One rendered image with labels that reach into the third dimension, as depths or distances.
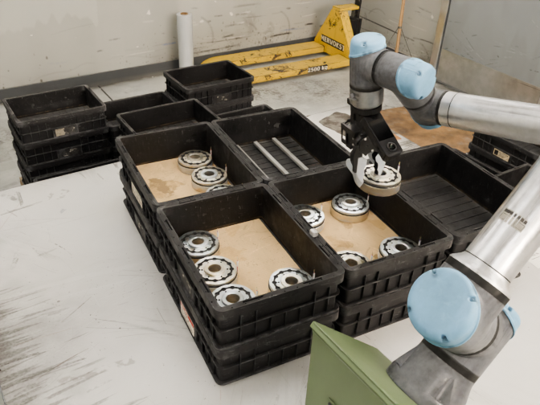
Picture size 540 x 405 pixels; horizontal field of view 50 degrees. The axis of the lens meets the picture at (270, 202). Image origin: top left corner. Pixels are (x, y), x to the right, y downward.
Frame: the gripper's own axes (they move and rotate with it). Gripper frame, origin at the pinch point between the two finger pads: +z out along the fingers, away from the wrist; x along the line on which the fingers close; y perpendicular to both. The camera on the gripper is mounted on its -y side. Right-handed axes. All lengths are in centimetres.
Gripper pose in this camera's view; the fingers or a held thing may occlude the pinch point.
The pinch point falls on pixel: (369, 180)
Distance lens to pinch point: 142.4
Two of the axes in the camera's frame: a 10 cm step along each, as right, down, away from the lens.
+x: -8.9, 3.2, -3.2
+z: 0.8, 8.0, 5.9
